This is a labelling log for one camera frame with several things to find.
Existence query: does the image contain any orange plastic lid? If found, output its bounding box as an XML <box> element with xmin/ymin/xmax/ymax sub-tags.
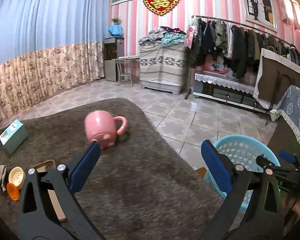
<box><xmin>6</xmin><ymin>183</ymin><xmax>20</xmax><ymax>202</ymax></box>

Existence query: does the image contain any cream plastic bowl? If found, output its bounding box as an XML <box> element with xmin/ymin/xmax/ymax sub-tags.
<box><xmin>8</xmin><ymin>166</ymin><xmax>26</xmax><ymax>190</ymax></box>

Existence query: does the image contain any tan phone case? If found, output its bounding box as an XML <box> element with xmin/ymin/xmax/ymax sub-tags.
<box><xmin>33</xmin><ymin>159</ymin><xmax>66</xmax><ymax>222</ymax></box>

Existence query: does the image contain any light blue laundry basket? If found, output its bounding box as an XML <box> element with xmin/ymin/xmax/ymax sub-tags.
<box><xmin>203</xmin><ymin>134</ymin><xmax>282</xmax><ymax>212</ymax></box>

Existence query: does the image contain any blue patterned cloth furniture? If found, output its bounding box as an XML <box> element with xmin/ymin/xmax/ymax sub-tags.
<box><xmin>270</xmin><ymin>85</ymin><xmax>300</xmax><ymax>145</ymax></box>

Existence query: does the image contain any teal cardboard box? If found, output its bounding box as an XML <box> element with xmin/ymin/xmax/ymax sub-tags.
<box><xmin>0</xmin><ymin>119</ymin><xmax>28</xmax><ymax>154</ymax></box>

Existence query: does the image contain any brown framed board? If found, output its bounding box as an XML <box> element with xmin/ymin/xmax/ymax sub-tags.
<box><xmin>253</xmin><ymin>48</ymin><xmax>300</xmax><ymax>110</ymax></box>

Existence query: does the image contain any grey shaggy rug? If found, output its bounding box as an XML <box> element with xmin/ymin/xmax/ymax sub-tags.
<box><xmin>0</xmin><ymin>99</ymin><xmax>222</xmax><ymax>239</ymax></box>

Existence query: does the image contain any pink pig mug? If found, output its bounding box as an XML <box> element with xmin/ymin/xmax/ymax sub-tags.
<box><xmin>84</xmin><ymin>110</ymin><xmax>128</xmax><ymax>150</ymax></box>

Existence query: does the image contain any low lace covered shelf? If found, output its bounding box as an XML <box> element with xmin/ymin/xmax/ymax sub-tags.
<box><xmin>193</xmin><ymin>72</ymin><xmax>267</xmax><ymax>113</ymax></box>

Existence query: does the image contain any clothes rack with garments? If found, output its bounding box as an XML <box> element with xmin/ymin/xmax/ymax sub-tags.
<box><xmin>185</xmin><ymin>15</ymin><xmax>300</xmax><ymax>100</ymax></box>

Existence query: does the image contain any small metal stool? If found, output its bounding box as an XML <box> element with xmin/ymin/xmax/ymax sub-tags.
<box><xmin>112</xmin><ymin>56</ymin><xmax>140</xmax><ymax>86</ymax></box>

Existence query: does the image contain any covered cabinet with clothes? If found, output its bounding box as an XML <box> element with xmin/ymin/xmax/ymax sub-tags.
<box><xmin>139</xmin><ymin>26</ymin><xmax>187</xmax><ymax>95</ymax></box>

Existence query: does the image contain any blue floral curtain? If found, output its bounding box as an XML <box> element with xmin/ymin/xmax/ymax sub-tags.
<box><xmin>0</xmin><ymin>0</ymin><xmax>110</xmax><ymax>124</ymax></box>

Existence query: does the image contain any grey water dispenser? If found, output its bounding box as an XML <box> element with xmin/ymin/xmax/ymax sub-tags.
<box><xmin>103</xmin><ymin>37</ymin><xmax>125</xmax><ymax>82</ymax></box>

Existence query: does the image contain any framed wall picture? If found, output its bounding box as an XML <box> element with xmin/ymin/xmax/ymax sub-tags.
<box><xmin>244</xmin><ymin>0</ymin><xmax>278</xmax><ymax>32</ymax></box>

